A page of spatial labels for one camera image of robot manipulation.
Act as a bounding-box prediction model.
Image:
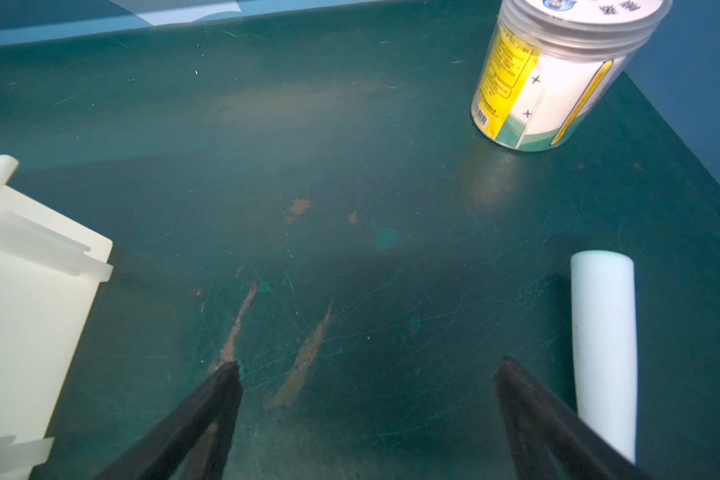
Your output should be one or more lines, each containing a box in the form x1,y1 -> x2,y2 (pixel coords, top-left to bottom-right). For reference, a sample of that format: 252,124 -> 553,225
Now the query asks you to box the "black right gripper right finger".
495,357 -> 649,479

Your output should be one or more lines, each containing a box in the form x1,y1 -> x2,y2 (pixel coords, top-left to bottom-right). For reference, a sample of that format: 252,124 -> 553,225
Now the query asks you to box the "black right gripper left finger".
96,362 -> 243,479

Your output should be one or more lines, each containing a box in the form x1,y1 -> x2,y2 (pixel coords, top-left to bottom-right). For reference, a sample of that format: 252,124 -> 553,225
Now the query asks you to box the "clear labelled plastic jar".
471,0 -> 672,152

